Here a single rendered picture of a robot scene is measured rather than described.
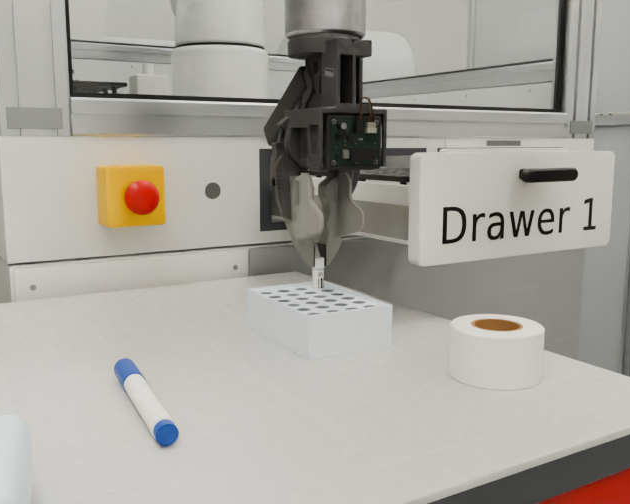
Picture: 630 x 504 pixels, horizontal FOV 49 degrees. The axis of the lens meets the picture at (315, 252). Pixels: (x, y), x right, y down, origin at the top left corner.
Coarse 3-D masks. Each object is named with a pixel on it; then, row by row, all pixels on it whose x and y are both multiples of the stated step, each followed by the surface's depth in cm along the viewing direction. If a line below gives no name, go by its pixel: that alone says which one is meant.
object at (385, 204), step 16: (272, 192) 96; (368, 192) 77; (384, 192) 74; (400, 192) 72; (272, 208) 96; (320, 208) 85; (368, 208) 77; (384, 208) 74; (400, 208) 72; (368, 224) 77; (384, 224) 74; (400, 224) 72; (384, 240) 75; (400, 240) 73
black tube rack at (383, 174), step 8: (384, 168) 103; (392, 168) 103; (400, 168) 103; (408, 168) 103; (320, 176) 95; (360, 176) 85; (368, 176) 83; (376, 176) 82; (384, 176) 80; (392, 176) 79
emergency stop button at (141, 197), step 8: (136, 184) 79; (144, 184) 80; (152, 184) 80; (128, 192) 79; (136, 192) 79; (144, 192) 80; (152, 192) 80; (128, 200) 79; (136, 200) 79; (144, 200) 80; (152, 200) 80; (128, 208) 80; (136, 208) 79; (144, 208) 80; (152, 208) 80
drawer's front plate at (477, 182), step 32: (416, 160) 67; (448, 160) 68; (480, 160) 70; (512, 160) 72; (544, 160) 75; (576, 160) 77; (608, 160) 80; (416, 192) 67; (448, 192) 68; (480, 192) 70; (512, 192) 73; (544, 192) 75; (576, 192) 78; (608, 192) 81; (416, 224) 67; (448, 224) 69; (480, 224) 71; (544, 224) 76; (576, 224) 79; (608, 224) 82; (416, 256) 68; (448, 256) 69; (480, 256) 72
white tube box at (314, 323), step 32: (256, 288) 68; (288, 288) 69; (320, 288) 69; (256, 320) 66; (288, 320) 60; (320, 320) 57; (352, 320) 59; (384, 320) 61; (320, 352) 58; (352, 352) 59
